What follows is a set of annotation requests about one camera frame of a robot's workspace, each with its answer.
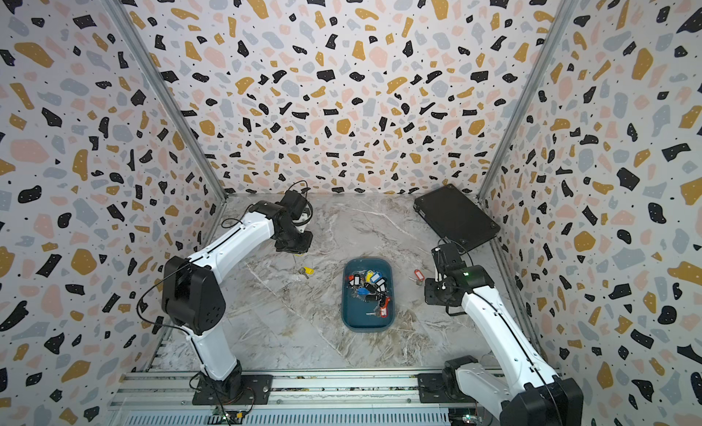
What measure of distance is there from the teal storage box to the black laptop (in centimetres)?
30

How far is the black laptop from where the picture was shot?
3.57 feet

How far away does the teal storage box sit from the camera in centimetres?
85
